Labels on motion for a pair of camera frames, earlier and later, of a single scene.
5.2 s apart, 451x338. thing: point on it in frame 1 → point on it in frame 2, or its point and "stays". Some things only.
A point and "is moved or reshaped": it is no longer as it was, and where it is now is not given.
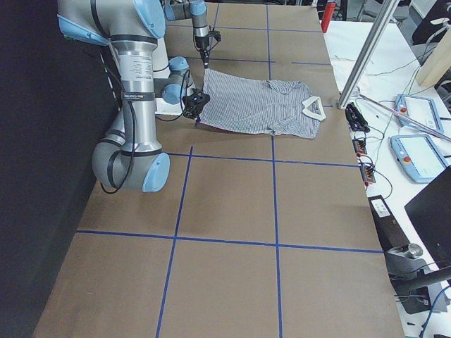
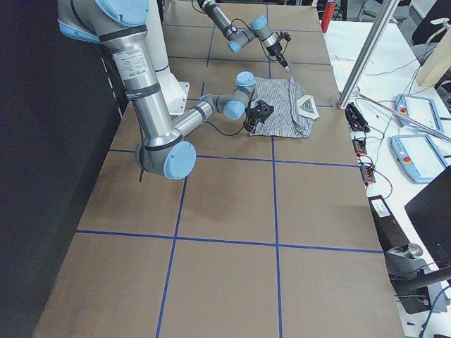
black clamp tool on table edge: x=356 y=120 stays
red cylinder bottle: x=330 y=8 stays
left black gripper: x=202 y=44 → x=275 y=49
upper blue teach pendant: x=419 y=109 stays
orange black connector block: x=367 y=173 stays
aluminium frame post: x=366 y=54 stays
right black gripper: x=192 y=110 → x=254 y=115
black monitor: x=430 y=213 stays
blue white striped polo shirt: x=249 y=105 is moved or reshaped
